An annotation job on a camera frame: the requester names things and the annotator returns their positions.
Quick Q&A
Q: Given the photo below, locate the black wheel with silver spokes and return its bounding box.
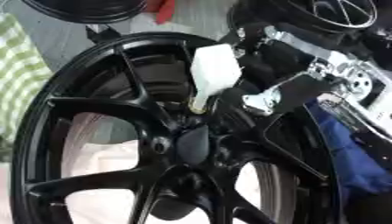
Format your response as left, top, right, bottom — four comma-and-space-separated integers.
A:
227, 0, 392, 35

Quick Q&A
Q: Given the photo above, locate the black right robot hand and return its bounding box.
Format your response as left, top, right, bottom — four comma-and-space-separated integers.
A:
219, 20, 334, 116

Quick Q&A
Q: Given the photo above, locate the blue cloth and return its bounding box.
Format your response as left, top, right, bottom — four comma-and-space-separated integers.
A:
304, 98, 392, 200

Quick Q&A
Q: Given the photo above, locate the black round wheel rim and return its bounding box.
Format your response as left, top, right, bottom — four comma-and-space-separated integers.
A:
19, 0, 151, 25

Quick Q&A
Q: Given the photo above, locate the red object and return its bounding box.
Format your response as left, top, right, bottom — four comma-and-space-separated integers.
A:
145, 0, 178, 25

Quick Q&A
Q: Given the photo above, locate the black spoked wheel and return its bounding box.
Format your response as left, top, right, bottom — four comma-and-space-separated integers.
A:
9, 31, 345, 224

